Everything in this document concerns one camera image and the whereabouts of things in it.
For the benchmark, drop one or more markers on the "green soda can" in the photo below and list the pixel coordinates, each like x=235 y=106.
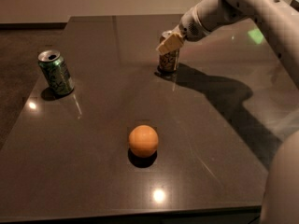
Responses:
x=55 y=70

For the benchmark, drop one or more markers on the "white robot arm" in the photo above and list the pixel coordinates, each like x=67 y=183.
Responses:
x=278 y=22

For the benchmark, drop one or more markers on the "orange soda can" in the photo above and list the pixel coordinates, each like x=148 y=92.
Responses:
x=168 y=63

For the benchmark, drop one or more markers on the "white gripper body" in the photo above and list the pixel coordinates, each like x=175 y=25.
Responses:
x=191 y=29

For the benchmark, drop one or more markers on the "orange ball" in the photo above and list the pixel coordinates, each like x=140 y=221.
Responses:
x=143 y=141

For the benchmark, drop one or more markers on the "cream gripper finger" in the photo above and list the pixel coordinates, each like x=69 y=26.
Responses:
x=172 y=42

